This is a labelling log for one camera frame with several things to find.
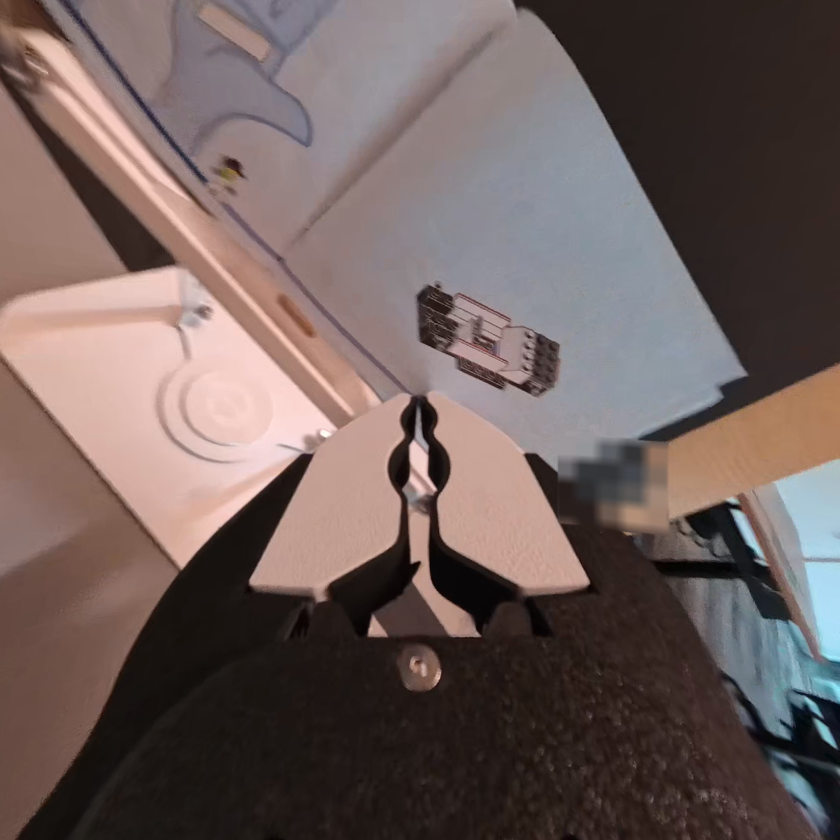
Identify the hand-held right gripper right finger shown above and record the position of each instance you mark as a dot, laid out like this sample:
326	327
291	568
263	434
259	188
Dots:
512	519

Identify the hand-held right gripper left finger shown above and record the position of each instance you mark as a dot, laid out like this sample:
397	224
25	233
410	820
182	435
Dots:
335	519

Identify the white book stand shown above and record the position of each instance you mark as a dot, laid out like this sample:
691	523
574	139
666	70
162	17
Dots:
92	368

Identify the instruction booklet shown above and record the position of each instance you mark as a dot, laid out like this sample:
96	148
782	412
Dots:
551	223

